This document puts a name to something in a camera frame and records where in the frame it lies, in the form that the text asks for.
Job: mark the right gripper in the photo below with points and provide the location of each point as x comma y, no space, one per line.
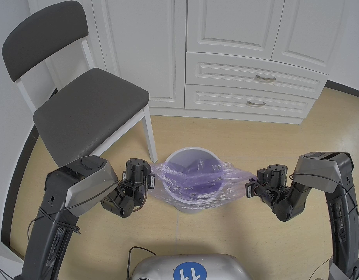
250,188

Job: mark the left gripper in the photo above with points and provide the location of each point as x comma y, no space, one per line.
150,182

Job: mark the purple plastic bag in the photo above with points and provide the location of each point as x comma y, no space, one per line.
197,182

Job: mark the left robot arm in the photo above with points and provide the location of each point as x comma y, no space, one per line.
80,185

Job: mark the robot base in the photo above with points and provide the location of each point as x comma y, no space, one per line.
191,265

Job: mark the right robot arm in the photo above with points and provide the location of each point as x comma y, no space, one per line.
322,171

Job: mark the white trash bin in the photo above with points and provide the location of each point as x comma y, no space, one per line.
185,156

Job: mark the white wardrobe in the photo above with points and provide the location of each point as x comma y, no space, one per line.
232,10

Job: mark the grey and white chair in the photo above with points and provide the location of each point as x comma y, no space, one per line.
45,31

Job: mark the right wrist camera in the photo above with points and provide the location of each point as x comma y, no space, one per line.
262,176

